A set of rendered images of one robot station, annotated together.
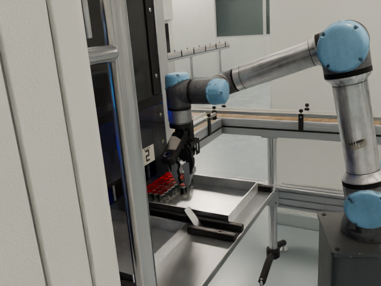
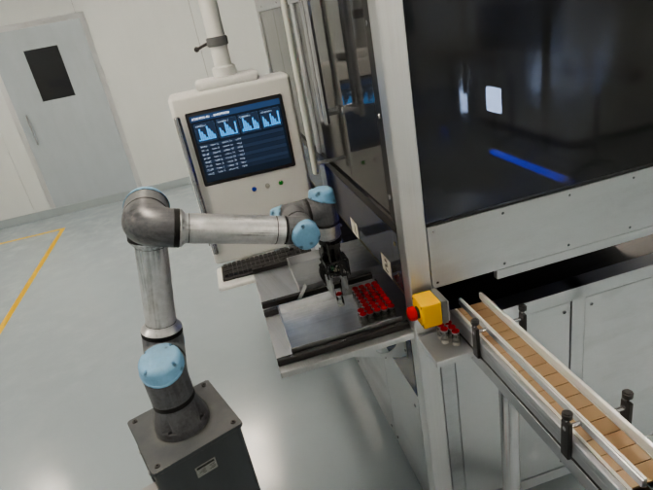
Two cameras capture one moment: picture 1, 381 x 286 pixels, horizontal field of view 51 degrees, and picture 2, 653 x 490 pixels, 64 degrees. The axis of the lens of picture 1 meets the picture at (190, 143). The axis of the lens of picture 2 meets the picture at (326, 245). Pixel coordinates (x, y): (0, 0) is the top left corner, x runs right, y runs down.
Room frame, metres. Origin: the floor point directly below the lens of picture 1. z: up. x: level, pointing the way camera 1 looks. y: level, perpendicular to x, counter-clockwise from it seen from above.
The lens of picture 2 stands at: (2.33, -0.87, 1.78)
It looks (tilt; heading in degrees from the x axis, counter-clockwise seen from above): 24 degrees down; 141
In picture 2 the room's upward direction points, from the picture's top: 11 degrees counter-clockwise
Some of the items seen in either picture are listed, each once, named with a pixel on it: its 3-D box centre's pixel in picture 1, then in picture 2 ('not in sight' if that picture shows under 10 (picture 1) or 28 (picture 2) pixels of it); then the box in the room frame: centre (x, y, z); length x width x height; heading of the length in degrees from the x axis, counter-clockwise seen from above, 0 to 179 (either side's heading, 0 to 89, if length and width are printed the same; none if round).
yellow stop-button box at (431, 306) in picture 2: not in sight; (429, 308); (1.56, 0.06, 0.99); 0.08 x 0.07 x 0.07; 61
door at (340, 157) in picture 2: not in sight; (323, 87); (0.86, 0.42, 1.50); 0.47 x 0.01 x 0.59; 151
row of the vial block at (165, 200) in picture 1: (173, 189); (362, 305); (1.28, 0.07, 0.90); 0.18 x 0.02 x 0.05; 151
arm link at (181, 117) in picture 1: (179, 116); (328, 230); (1.23, 0.03, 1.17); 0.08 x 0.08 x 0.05
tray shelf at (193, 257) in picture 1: (165, 224); (331, 296); (1.10, 0.09, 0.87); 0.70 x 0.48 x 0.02; 151
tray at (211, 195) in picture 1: (196, 194); (336, 314); (1.24, -0.01, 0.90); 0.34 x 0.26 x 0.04; 61
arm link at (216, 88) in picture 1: (210, 90); (292, 218); (1.20, -0.07, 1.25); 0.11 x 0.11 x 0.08; 65
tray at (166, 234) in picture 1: (110, 239); (336, 263); (0.98, 0.24, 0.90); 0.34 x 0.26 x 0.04; 61
